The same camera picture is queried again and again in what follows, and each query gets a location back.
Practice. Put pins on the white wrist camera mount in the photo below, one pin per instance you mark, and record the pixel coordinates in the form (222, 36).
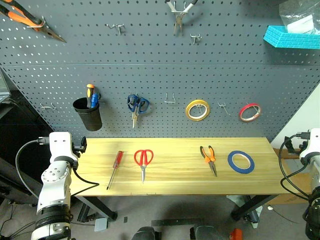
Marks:
(313, 145)
(60, 146)

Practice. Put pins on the dark rounded shape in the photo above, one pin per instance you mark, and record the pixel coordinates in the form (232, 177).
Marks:
(205, 233)
(145, 233)

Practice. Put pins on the black plastic cup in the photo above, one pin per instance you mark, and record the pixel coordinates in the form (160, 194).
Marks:
(91, 118)

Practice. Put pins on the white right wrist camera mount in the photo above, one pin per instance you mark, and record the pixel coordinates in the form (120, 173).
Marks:
(313, 145)

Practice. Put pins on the blue tape roll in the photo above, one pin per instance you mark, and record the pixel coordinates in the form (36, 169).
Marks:
(231, 163)

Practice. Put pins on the large orange black pliers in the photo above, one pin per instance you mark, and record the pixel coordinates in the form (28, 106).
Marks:
(30, 17)

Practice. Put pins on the small red orange object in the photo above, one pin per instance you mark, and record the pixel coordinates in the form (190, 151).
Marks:
(236, 235)

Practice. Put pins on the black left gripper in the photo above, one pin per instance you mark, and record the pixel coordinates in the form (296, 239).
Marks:
(82, 145)

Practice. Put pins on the teal brick pattern box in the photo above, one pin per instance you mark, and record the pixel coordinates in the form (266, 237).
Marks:
(290, 38)

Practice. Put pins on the metal pegboard hook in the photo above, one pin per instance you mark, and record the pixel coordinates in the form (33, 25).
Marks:
(47, 107)
(117, 27)
(195, 37)
(37, 25)
(223, 107)
(169, 101)

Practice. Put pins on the clear plastic bag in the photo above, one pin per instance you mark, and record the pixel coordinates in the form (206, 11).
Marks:
(297, 12)

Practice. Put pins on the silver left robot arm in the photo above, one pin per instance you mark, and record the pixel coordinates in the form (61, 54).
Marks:
(56, 185)

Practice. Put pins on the black table leg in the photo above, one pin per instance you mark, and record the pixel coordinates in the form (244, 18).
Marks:
(250, 207)
(100, 207)

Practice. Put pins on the small orange black pliers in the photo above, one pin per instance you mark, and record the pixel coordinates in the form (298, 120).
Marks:
(211, 160)

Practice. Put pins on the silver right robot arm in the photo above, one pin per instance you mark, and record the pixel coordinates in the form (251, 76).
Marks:
(314, 180)

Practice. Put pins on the yellow tape roll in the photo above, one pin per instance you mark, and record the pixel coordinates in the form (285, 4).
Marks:
(189, 113)

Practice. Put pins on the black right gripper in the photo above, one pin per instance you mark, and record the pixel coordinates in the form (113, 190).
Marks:
(289, 145)

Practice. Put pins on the black floor bar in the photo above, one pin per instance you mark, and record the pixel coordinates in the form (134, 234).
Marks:
(175, 222)

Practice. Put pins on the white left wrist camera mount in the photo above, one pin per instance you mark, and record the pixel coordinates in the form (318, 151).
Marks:
(60, 146)

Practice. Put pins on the red tape roll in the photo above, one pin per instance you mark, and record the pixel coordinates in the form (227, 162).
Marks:
(243, 116)

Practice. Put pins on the dark grey pegboard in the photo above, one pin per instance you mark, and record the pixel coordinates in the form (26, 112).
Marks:
(155, 70)

